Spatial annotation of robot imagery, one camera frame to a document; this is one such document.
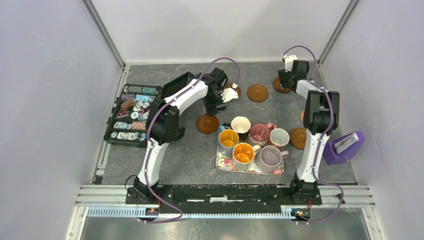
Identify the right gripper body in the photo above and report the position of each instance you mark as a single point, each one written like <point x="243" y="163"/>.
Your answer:
<point x="284" y="76"/>

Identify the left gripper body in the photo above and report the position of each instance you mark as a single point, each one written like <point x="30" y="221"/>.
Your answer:
<point x="211" y="101"/>

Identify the wooden coaster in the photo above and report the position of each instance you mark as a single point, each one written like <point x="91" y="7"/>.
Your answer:
<point x="257" y="93"/>
<point x="207" y="124"/>
<point x="237" y="89"/>
<point x="278" y="87"/>
<point x="298" y="137"/>

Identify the cork coaster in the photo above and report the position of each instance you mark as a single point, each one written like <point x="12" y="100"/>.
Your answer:
<point x="302" y="116"/>

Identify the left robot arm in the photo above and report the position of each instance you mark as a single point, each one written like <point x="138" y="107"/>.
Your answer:
<point x="163" y="124"/>

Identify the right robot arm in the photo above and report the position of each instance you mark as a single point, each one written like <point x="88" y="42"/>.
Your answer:
<point x="321" y="118"/>

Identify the black mug cream inside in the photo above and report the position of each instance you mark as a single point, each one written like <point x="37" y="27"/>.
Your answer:
<point x="241" y="125"/>

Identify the white floral mug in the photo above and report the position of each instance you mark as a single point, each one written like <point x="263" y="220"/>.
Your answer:
<point x="278" y="138"/>

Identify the blue mug yellow inside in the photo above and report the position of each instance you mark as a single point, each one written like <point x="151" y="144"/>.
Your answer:
<point x="227" y="140"/>

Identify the pink ghost mug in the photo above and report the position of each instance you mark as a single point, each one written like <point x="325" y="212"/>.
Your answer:
<point x="259" y="134"/>

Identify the floral mug orange inside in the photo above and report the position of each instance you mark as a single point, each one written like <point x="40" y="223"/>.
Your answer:
<point x="243" y="156"/>

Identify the lilac mug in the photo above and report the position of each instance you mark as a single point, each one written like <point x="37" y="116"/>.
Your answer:
<point x="270" y="158"/>

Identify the floral serving tray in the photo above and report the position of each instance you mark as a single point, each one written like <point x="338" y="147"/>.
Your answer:
<point x="226" y="164"/>

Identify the purple metronome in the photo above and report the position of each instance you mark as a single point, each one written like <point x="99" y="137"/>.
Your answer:
<point x="343" y="149"/>

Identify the black poker chip case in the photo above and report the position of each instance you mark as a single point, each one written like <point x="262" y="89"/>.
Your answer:
<point x="127" y="125"/>

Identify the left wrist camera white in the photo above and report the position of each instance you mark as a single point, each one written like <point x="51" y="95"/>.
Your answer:
<point x="229" y="94"/>

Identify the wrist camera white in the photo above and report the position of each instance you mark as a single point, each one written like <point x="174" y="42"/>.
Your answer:
<point x="229" y="94"/>
<point x="289" y="62"/>

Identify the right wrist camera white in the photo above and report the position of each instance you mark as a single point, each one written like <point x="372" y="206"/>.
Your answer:
<point x="289" y="62"/>

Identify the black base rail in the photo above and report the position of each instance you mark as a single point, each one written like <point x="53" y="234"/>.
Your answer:
<point x="223" y="199"/>

